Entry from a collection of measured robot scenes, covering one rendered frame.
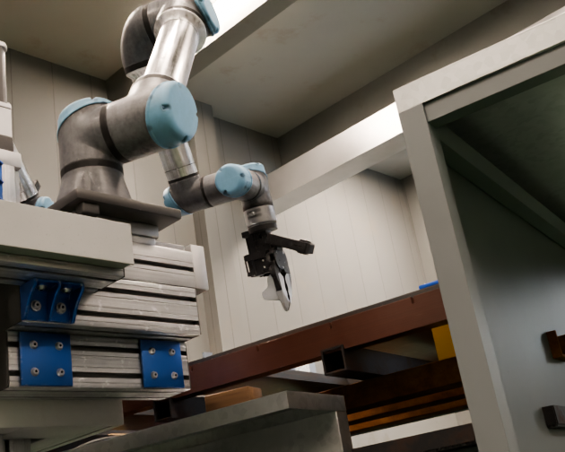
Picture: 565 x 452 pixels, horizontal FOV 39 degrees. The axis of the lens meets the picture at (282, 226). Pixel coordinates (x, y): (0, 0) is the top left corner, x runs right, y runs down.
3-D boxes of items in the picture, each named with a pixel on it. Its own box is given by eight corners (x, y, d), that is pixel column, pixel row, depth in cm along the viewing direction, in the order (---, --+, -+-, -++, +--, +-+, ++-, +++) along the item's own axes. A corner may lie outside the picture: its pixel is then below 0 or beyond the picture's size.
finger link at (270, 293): (269, 315, 190) (261, 278, 192) (291, 309, 188) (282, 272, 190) (264, 316, 187) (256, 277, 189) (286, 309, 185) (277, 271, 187)
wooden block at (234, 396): (206, 421, 156) (204, 395, 157) (221, 423, 161) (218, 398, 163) (252, 411, 152) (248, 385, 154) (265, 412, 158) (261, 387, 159)
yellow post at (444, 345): (453, 385, 163) (432, 295, 170) (476, 378, 161) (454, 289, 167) (444, 383, 159) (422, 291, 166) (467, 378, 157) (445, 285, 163)
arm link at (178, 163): (93, 19, 179) (165, 223, 185) (136, 2, 176) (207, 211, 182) (116, 21, 190) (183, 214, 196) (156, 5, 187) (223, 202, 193)
